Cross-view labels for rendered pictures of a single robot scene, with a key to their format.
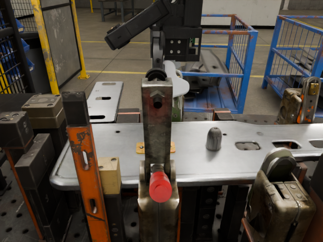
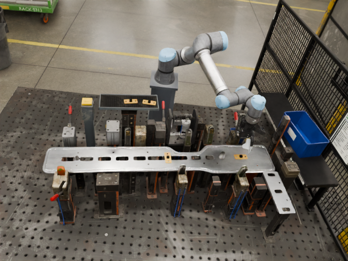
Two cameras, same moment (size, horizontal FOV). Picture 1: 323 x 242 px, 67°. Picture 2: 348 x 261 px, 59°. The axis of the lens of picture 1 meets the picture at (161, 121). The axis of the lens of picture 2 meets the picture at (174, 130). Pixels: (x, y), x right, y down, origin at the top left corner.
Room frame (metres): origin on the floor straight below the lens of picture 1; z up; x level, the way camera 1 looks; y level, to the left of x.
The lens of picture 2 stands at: (1.67, -0.68, 2.40)
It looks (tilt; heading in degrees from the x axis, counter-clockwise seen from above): 43 degrees down; 169
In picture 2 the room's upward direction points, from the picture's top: 10 degrees clockwise
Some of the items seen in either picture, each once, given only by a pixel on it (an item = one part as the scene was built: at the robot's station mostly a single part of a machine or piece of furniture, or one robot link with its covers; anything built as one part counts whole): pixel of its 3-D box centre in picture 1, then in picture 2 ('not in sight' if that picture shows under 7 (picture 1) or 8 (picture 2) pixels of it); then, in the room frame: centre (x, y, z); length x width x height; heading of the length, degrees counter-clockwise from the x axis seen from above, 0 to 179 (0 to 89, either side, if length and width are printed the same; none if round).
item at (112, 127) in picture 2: not in sight; (113, 148); (0.30, -0.79, 0.90); 0.13 x 0.10 x 0.41; 3
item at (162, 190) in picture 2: not in sight; (164, 171); (0.44, -0.45, 0.84); 0.13 x 0.05 x 0.29; 3
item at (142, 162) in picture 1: (142, 169); not in sight; (0.29, 0.03, 1.06); 0.03 x 0.01 x 0.03; 3
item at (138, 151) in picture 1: (155, 145); (241, 156); (0.43, 0.01, 1.01); 0.08 x 0.04 x 0.01; 93
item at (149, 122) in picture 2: not in sight; (148, 143); (0.24, -0.56, 0.90); 0.05 x 0.05 x 0.40; 3
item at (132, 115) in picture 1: (131, 154); (252, 196); (0.61, 0.10, 0.84); 0.11 x 0.10 x 0.28; 3
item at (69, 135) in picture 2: not in sight; (71, 151); (0.31, -1.05, 0.88); 0.11 x 0.10 x 0.36; 3
